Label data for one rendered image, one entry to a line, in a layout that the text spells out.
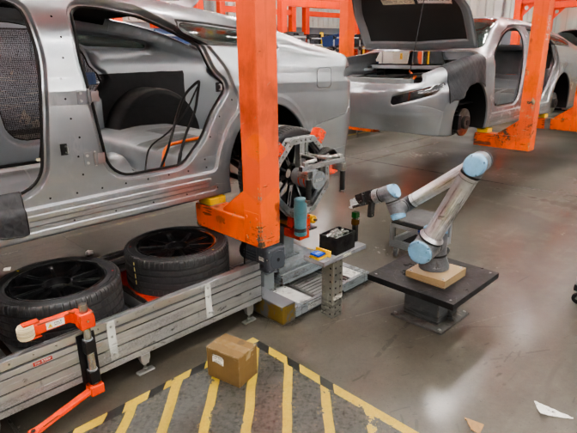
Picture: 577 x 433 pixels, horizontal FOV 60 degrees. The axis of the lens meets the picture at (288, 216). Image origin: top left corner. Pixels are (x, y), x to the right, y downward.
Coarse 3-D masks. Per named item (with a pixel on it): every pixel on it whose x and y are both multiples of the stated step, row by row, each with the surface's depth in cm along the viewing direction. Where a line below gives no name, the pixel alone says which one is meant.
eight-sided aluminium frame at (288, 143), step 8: (304, 136) 342; (312, 136) 340; (288, 144) 327; (312, 144) 349; (320, 144) 349; (280, 160) 324; (320, 168) 362; (328, 168) 361; (328, 176) 362; (328, 184) 364; (320, 192) 360; (280, 200) 332; (312, 200) 362; (280, 208) 340; (288, 208) 340; (312, 208) 357
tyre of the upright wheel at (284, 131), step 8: (280, 128) 339; (288, 128) 337; (296, 128) 341; (304, 128) 348; (280, 136) 331; (288, 136) 337; (296, 136) 342; (240, 160) 339; (240, 168) 338; (240, 176) 339; (240, 184) 342; (280, 216) 348
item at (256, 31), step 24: (240, 0) 270; (264, 0) 268; (240, 24) 274; (264, 24) 271; (240, 48) 279; (264, 48) 275; (240, 72) 283; (264, 72) 278; (240, 96) 288; (264, 96) 282; (240, 120) 293; (264, 120) 286; (264, 144) 290; (264, 168) 294; (264, 192) 298; (264, 216) 303; (264, 240) 307
